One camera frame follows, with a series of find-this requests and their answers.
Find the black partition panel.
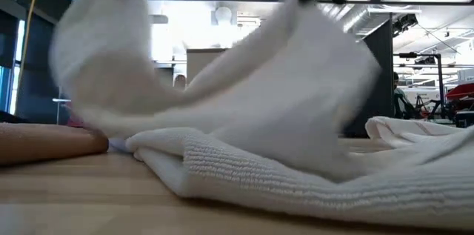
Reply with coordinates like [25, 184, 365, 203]
[342, 13, 395, 139]

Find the red background cart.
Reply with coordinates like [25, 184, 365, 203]
[446, 82, 474, 103]

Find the person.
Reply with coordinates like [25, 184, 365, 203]
[173, 73, 187, 92]
[393, 71, 418, 120]

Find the yellow hanging cable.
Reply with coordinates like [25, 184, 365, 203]
[17, 0, 42, 84]

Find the plain white towel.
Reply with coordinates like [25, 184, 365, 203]
[49, 0, 474, 231]

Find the beige fabric box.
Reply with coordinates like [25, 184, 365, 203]
[185, 47, 230, 86]

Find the white round ceiling fixture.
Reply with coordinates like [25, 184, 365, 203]
[211, 4, 238, 27]

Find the pink terracotta towel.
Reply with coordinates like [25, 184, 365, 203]
[0, 122, 110, 166]

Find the background robot station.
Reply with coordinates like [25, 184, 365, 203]
[393, 52, 458, 120]

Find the silver ventilation duct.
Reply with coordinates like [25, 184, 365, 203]
[340, 0, 474, 36]

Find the metal shelf rack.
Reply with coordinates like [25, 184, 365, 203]
[51, 85, 73, 125]

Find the white red-checked towel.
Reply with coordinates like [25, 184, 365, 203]
[364, 116, 466, 149]

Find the black studio light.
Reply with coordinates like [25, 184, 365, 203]
[393, 13, 423, 39]

